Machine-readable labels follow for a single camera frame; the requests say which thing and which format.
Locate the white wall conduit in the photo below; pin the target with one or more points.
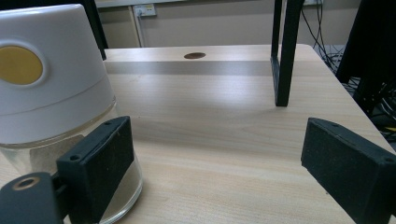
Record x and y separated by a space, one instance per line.
138 31

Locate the black shelf rack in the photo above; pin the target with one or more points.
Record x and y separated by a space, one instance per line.
288 62

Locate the glass jar beige powder white cap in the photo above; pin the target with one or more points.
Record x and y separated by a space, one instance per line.
62 68

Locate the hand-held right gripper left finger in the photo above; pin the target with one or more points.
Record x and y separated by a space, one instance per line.
99 161

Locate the white wall socket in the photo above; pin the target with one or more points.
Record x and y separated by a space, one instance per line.
145 10

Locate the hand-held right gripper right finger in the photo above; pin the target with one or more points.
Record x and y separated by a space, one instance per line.
351 168

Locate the brown round table grommet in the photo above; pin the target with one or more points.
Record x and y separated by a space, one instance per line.
194 55

